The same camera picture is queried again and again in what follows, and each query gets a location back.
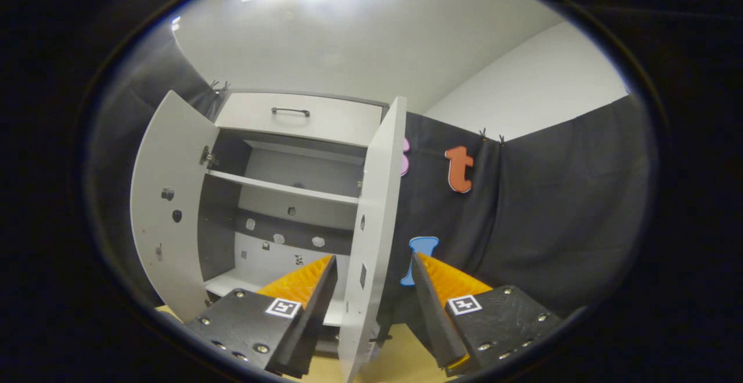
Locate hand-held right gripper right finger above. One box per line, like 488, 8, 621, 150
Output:
410, 251, 564, 378

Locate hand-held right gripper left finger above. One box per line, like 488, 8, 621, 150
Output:
185, 254, 338, 379

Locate white headphone-sticker cabinet door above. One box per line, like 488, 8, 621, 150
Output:
338, 96, 407, 383

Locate white shoe cabinet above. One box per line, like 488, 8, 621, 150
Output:
197, 90, 389, 360

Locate white camera-sticker cabinet door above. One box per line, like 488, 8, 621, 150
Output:
129, 90, 221, 323

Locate white cabinet drawer front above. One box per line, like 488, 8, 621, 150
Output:
215, 92, 384, 147

